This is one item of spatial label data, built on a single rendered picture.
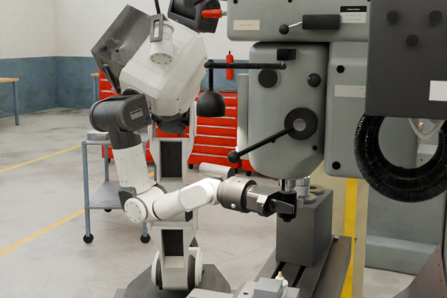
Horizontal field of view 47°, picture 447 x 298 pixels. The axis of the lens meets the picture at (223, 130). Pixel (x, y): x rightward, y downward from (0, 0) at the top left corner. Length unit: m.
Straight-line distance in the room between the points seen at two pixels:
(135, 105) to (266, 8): 0.56
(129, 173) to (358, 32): 0.79
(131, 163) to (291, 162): 0.54
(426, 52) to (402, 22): 0.06
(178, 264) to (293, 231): 0.67
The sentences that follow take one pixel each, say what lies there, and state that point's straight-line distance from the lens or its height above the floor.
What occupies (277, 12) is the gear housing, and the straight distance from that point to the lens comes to 1.13.
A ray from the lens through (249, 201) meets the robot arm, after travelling 1.32.
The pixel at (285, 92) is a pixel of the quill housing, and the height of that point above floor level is 1.52.
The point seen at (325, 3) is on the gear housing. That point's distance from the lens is 1.12.
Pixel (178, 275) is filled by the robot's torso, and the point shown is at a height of 0.70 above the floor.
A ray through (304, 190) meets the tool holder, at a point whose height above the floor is 1.18.
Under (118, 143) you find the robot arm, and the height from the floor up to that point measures 1.34.
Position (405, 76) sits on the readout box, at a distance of 0.85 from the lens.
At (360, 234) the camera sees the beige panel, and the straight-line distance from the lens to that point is 3.15.
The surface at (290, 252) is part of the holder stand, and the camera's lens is 1.64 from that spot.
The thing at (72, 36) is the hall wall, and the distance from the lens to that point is 12.56.
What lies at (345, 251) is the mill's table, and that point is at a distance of 1.77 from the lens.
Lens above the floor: 1.64
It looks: 10 degrees down
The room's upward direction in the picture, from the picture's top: straight up
